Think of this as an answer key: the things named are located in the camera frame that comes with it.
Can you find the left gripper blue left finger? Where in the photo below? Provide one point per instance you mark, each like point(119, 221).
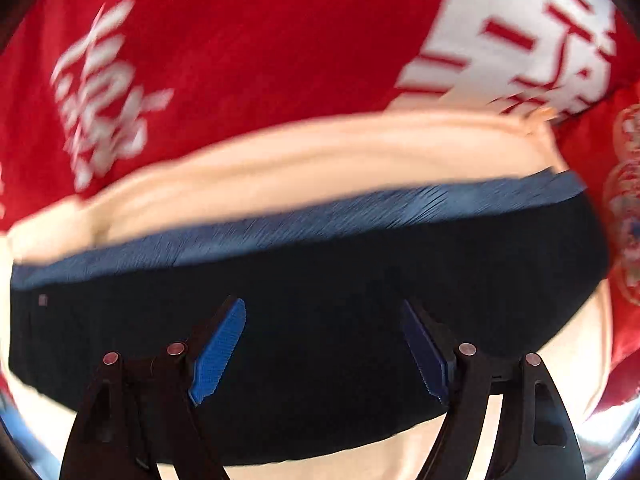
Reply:
point(111, 439)

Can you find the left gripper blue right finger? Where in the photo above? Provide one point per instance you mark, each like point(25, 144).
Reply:
point(535, 438)

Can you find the black pants with blue trim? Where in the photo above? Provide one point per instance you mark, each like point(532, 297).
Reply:
point(321, 364)

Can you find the cream seat cushion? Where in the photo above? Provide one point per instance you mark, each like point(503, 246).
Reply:
point(283, 168)

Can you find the red embroidered pillow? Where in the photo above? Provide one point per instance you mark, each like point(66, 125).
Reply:
point(601, 144)

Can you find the red wedding sofa cover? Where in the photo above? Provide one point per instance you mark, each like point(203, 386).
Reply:
point(94, 90)

